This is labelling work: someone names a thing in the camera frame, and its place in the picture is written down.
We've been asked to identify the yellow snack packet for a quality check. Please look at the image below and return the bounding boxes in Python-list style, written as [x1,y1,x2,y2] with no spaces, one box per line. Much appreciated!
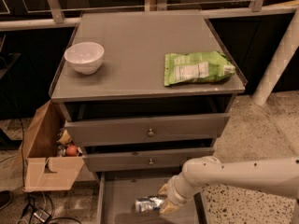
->
[57,129,72,146]

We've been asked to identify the grey drawer cabinet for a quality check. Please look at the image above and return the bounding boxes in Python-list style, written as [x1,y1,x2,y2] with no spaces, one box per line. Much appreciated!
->
[49,10,248,175]

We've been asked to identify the metal railing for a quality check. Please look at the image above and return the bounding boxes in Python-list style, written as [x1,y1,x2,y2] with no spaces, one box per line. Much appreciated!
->
[0,0,298,31]

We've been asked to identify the red apple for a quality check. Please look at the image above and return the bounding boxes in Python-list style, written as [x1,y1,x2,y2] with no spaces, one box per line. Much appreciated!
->
[65,145,78,157]

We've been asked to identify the silver blue redbull can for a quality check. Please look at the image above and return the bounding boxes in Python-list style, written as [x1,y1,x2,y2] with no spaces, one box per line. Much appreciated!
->
[135,196,164,213]

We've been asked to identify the green chip bag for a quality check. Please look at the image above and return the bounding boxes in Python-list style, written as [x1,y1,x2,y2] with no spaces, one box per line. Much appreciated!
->
[164,51,235,87]

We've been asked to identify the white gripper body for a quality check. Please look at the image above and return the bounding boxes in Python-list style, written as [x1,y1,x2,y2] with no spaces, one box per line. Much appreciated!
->
[166,174,200,206]

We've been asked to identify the top grey drawer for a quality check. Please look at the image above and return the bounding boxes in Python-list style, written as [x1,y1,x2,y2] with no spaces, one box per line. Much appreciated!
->
[65,113,230,147]

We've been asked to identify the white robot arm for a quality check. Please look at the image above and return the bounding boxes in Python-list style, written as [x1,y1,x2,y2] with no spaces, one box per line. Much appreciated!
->
[159,156,299,224]

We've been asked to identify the middle grey drawer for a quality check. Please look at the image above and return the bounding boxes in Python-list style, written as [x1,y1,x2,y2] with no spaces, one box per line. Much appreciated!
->
[83,147,214,172]

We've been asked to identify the black floor cables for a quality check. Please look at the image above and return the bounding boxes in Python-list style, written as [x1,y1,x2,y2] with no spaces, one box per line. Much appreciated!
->
[0,119,82,224]

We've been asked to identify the grey drawer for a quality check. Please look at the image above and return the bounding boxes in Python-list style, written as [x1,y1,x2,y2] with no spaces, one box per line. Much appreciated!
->
[83,147,214,172]
[65,113,230,147]
[96,167,210,224]

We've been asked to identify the white ceramic bowl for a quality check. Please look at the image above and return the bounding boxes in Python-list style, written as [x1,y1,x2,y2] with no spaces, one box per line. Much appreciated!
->
[64,42,105,75]

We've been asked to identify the brown cardboard box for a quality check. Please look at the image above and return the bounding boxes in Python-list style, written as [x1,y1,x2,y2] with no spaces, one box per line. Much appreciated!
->
[13,101,84,192]

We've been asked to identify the bottom grey drawer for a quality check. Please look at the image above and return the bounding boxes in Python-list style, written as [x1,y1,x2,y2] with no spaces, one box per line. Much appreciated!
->
[96,167,210,224]

